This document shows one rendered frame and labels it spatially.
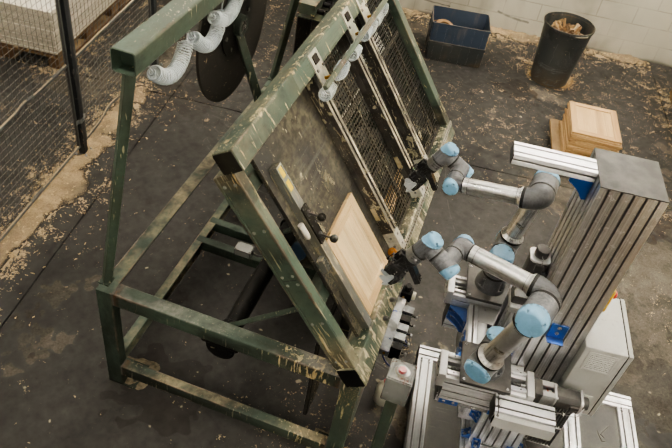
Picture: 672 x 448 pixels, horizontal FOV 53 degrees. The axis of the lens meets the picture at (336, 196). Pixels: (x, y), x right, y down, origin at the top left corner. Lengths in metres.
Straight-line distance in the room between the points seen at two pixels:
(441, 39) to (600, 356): 4.65
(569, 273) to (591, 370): 0.56
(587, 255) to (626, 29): 5.80
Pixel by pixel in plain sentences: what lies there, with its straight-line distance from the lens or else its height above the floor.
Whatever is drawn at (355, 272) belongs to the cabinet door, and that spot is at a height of 1.07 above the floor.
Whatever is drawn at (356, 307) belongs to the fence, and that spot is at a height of 1.02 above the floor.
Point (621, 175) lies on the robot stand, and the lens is 2.70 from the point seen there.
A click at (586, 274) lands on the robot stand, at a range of 2.89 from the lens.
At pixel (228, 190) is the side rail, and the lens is 2.64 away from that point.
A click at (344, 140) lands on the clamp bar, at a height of 1.51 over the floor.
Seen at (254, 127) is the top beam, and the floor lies 1.90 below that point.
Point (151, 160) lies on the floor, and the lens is 5.50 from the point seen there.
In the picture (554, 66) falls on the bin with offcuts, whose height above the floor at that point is 0.26.
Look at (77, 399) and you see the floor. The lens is 4.14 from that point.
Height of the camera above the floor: 3.46
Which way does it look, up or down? 41 degrees down
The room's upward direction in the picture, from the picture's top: 10 degrees clockwise
